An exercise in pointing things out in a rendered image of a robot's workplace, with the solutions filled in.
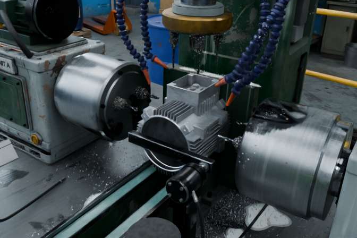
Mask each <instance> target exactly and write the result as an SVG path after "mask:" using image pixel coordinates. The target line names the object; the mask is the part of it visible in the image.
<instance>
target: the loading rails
mask: <svg viewBox="0 0 357 238"><path fill-rule="evenodd" d="M221 154H222V152H221V153H217V152H213V153H212V155H211V156H210V157H209V158H210V159H213V160H215V170H214V171H213V172H212V173H211V174H209V173H207V172H205V174H206V178H207V179H206V182H205V184H204V185H203V186H202V187H201V188H199V189H197V190H196V191H197V192H200V193H201V202H200V203H203V204H205V205H208V206H210V207H211V206H212V205H213V204H214V203H215V202H216V200H217V195H216V194H214V193H212V190H213V189H214V188H215V187H216V186H217V185H218V183H219V172H220V160H221ZM171 177H172V175H171V176H169V175H166V174H164V172H162V173H161V171H158V169H157V170H156V167H154V168H153V163H152V161H151V160H148V161H147V162H145V163H143V164H142V165H140V166H139V167H138V168H136V169H135V170H134V171H132V172H131V173H130V174H128V175H127V176H125V177H124V178H122V179H121V180H119V181H118V182H117V183H115V184H114V185H113V186H111V187H110V188H109V189H107V190H106V191H104V192H103V193H102V194H100V195H99V196H97V197H96V198H94V199H93V200H91V201H90V202H89V203H87V204H86V205H85V206H83V207H82V208H81V209H79V210H78V211H76V212H75V213H74V214H72V215H71V216H70V217H68V218H67V219H65V220H64V221H62V222H61V223H60V224H58V225H57V226H55V227H54V228H53V229H51V230H50V231H49V232H47V233H46V234H44V235H43V236H42V237H40V238H125V234H126V232H127V230H128V229H129V227H130V226H131V225H133V224H134V223H136V222H137V221H139V220H142V219H145V218H150V217H158V218H162V219H166V220H168V221H170V222H173V209H172V208H171V207H170V206H169V199H170V197H169V196H168V194H167V191H166V186H165V185H166V182H167V180H168V179H170V178H171ZM200 203H199V204H200Z"/></svg>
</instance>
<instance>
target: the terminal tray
mask: <svg viewBox="0 0 357 238"><path fill-rule="evenodd" d="M191 74H193V73H189V74H187V75H185V76H183V77H181V78H179V79H177V80H175V81H173V82H171V83H169V84H167V102H168V101H170V100H171V101H172V100H174V101H175V100H176V101H180V102H181V101H182V103H184V102H185V104H188V106H189V105H191V108H192V107H194V114H196V116H199V117H201V115H203V113H204V114H205V113H206V112H208V110H210V108H211V109H212V107H214V106H216V103H217V102H218V101H219V93H220V86H219V87H215V84H217V83H218V82H219V80H217V79H213V78H209V77H206V76H201V75H197V74H193V75H191ZM214 80H216V81H214ZM172 83H173V84H174V85H172ZM196 90H198V91H196Z"/></svg>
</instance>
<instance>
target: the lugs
mask: <svg viewBox="0 0 357 238"><path fill-rule="evenodd" d="M216 106H217V108H218V109H223V108H225V107H226V103H225V101H224V100H223V99H221V100H219V101H218V102H217V103H216ZM152 115H153V112H152V111H151V109H149V110H147V111H145V112H144V113H143V114H141V117H142V119H143V120H144V121H146V120H147V119H148V118H149V117H151V116H152ZM180 129H181V130H182V132H183V133H184V135H187V134H189V133H190V132H192V131H193V130H194V128H193V126H192V125H191V123H190V122H187V123H185V124H184V125H182V126H181V127H180ZM141 156H142V157H143V158H144V160H145V161H146V162H147V161H148V160H150V159H149V158H148V156H147V155H146V153H145V152H144V153H142V154H141Z"/></svg>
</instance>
